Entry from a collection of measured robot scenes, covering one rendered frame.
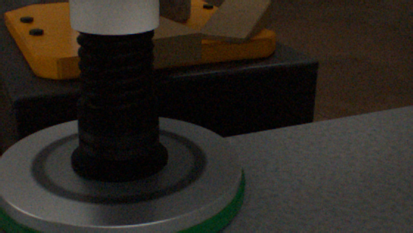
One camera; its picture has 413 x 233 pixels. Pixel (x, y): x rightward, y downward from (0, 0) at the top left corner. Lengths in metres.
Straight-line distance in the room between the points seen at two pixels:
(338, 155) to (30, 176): 0.31
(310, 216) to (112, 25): 0.23
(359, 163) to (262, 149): 0.10
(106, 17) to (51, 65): 0.60
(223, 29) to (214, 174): 0.69
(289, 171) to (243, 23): 0.64
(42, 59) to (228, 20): 0.39
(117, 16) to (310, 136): 0.30
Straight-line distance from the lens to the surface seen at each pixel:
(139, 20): 0.44
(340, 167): 0.59
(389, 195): 0.55
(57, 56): 1.03
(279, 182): 0.55
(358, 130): 0.69
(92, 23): 0.44
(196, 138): 0.55
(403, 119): 0.74
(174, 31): 0.98
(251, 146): 0.62
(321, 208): 0.52
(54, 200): 0.46
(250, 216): 0.49
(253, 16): 1.20
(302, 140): 0.64
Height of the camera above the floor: 1.06
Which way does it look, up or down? 22 degrees down
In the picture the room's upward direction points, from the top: 1 degrees clockwise
